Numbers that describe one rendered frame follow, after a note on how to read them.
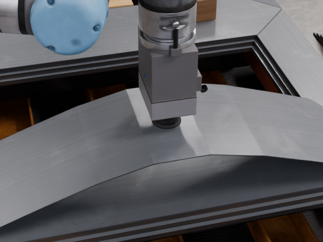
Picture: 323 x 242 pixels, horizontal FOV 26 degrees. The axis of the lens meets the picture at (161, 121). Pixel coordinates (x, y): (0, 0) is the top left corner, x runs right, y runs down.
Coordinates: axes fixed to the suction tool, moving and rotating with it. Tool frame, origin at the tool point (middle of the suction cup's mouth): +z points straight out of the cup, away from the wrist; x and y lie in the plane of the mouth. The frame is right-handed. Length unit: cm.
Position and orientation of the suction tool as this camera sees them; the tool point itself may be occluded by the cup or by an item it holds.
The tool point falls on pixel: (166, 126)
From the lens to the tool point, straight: 102.1
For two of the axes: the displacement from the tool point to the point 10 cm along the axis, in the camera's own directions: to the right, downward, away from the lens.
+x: -9.7, 1.4, -1.9
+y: -2.3, -5.9, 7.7
